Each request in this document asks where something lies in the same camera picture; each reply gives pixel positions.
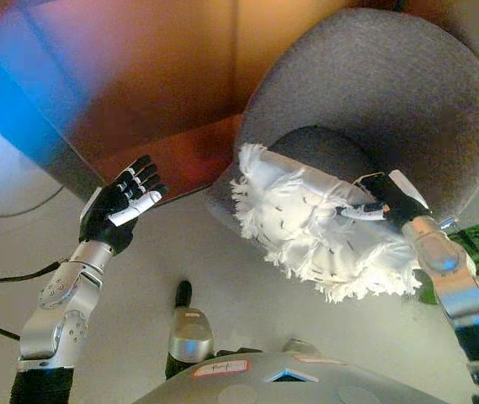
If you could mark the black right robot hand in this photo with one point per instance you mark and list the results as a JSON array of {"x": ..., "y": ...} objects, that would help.
[{"x": 399, "y": 202}]

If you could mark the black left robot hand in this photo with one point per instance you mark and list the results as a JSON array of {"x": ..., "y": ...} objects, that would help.
[{"x": 108, "y": 210}]

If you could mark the white fringed pillow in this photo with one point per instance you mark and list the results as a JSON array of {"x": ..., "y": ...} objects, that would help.
[{"x": 302, "y": 219}]

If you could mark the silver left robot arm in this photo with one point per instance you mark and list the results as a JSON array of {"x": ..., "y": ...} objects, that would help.
[{"x": 62, "y": 303}]

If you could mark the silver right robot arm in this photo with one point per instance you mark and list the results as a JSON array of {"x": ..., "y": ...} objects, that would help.
[{"x": 453, "y": 278}]

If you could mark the grey fabric armchair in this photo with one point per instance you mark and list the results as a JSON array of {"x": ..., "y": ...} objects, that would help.
[{"x": 369, "y": 84}]

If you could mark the brown wooden table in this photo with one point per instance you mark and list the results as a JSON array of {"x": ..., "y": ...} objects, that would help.
[{"x": 117, "y": 84}]

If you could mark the silver left robot leg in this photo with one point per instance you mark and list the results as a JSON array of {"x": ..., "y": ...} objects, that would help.
[{"x": 190, "y": 336}]

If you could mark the silver robot leg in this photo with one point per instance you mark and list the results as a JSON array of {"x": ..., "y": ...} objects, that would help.
[
  {"x": 190, "y": 336},
  {"x": 302, "y": 347}
]

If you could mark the silver right robot leg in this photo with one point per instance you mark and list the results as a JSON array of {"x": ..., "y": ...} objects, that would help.
[{"x": 302, "y": 347}]

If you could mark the grey robot torso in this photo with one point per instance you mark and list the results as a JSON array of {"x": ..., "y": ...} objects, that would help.
[{"x": 285, "y": 387}]

